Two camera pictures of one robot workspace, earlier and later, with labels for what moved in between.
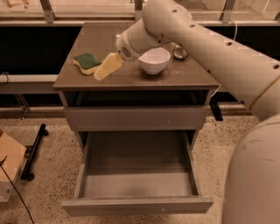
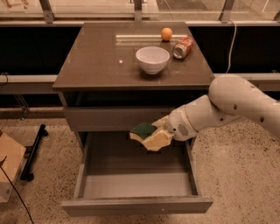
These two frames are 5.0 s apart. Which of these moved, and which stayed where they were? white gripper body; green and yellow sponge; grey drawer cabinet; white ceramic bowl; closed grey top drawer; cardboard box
Moved: green and yellow sponge; white gripper body
Stayed: grey drawer cabinet; closed grey top drawer; white ceramic bowl; cardboard box
